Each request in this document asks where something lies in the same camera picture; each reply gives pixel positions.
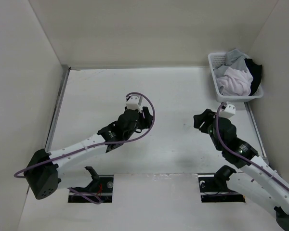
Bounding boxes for white plastic laundry basket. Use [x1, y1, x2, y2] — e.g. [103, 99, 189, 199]
[208, 51, 264, 103]

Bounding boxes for left metal table rail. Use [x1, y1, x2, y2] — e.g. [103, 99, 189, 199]
[45, 64, 70, 151]

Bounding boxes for grey tank top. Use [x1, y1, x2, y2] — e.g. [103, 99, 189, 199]
[214, 49, 249, 78]

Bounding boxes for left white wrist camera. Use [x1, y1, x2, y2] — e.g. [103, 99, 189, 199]
[126, 94, 143, 112]

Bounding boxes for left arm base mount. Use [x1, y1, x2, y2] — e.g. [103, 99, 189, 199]
[68, 167, 114, 204]

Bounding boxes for right metal table rail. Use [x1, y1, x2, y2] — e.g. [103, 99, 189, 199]
[244, 102, 267, 159]

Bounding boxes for metal table rail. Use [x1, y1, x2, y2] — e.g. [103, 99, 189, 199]
[244, 102, 267, 159]
[45, 64, 70, 151]

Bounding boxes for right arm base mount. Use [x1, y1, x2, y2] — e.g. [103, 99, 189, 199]
[198, 165, 245, 203]

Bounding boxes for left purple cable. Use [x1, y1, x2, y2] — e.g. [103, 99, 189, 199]
[13, 92, 156, 205]

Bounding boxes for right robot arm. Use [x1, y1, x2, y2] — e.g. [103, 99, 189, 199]
[193, 105, 289, 231]

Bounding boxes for pale pink tank top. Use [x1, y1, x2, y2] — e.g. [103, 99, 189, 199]
[217, 67, 253, 96]

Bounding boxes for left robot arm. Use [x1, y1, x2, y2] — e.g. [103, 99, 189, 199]
[24, 106, 155, 204]

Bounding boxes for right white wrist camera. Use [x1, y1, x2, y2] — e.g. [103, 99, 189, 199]
[219, 103, 236, 119]

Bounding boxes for black tank top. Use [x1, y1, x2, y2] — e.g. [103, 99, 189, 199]
[245, 58, 263, 96]

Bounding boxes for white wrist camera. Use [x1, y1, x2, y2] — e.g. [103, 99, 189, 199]
[219, 103, 236, 119]
[126, 94, 143, 112]

